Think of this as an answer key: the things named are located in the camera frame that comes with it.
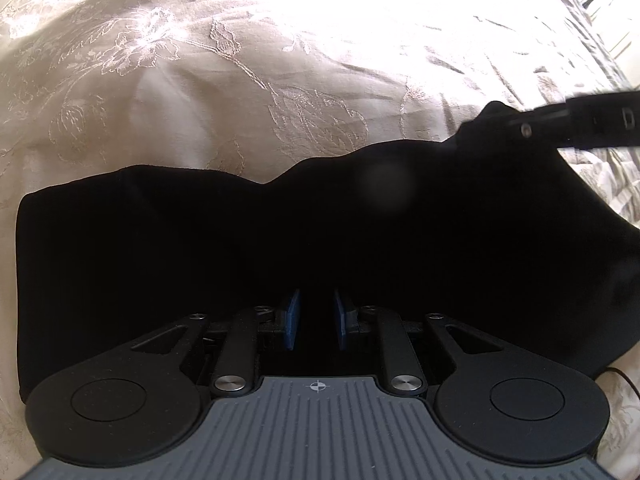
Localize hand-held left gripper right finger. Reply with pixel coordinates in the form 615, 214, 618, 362
332, 287, 506, 397

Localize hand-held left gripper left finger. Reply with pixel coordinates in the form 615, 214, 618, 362
129, 287, 302, 397

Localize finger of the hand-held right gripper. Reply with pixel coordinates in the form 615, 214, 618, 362
502, 102, 572, 150

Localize black pants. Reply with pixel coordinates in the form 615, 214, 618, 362
15, 101, 640, 403

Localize cream embroidered bedspread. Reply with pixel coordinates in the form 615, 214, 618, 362
0, 0, 640, 480

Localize thin black cable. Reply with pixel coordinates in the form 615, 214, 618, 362
597, 367, 640, 398

